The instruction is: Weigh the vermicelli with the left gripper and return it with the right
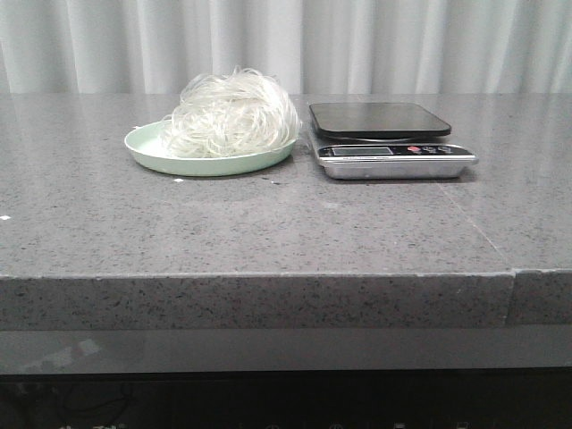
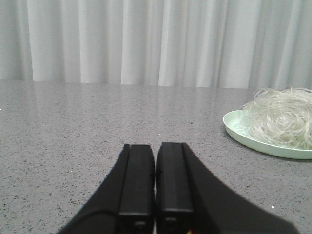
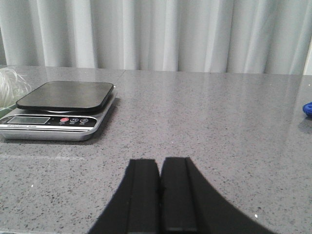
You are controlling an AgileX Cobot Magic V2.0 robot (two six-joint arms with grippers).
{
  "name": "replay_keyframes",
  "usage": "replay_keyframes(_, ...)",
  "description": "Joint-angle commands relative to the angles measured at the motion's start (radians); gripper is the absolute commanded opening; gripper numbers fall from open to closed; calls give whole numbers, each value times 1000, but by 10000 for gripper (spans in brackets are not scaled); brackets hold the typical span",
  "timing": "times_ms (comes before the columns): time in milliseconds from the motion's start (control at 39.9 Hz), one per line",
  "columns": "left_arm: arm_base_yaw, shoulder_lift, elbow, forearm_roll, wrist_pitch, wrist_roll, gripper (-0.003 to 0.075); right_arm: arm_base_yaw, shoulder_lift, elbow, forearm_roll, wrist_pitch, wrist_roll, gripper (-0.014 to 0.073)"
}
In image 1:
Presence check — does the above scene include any light green round plate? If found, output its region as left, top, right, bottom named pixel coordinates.
left=124, top=122, right=294, bottom=177

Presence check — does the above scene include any white pleated curtain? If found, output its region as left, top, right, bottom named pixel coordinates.
left=1, top=1, right=571, bottom=94

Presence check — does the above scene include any silver black kitchen scale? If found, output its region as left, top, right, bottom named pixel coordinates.
left=309, top=102, right=478, bottom=180

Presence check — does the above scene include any white vermicelli noodle bundle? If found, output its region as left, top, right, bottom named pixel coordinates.
left=159, top=67, right=302, bottom=158

